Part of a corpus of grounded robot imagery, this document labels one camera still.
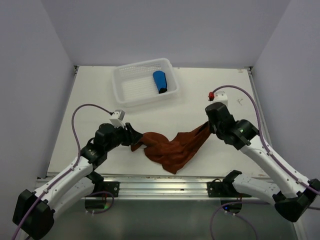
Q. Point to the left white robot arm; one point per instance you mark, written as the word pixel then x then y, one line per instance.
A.
pixel 36 211

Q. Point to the brown towel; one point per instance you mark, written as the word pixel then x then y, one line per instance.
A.
pixel 174 154

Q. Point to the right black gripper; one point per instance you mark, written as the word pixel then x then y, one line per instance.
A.
pixel 211 127

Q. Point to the aluminium rail frame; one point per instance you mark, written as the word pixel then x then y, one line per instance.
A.
pixel 92 102

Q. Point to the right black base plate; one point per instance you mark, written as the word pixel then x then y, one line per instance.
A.
pixel 217 188

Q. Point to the white plastic basket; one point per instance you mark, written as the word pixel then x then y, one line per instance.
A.
pixel 133 84

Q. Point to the blue and grey towel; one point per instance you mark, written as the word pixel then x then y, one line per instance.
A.
pixel 160 80

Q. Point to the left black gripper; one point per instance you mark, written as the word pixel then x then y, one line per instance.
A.
pixel 130 134

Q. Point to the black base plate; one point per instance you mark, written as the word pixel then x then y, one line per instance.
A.
pixel 217 188
pixel 112 187

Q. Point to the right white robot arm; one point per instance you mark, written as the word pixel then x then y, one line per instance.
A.
pixel 290 192

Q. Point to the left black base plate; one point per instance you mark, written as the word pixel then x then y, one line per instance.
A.
pixel 112 187

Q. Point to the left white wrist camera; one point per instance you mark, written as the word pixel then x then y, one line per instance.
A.
pixel 117 117

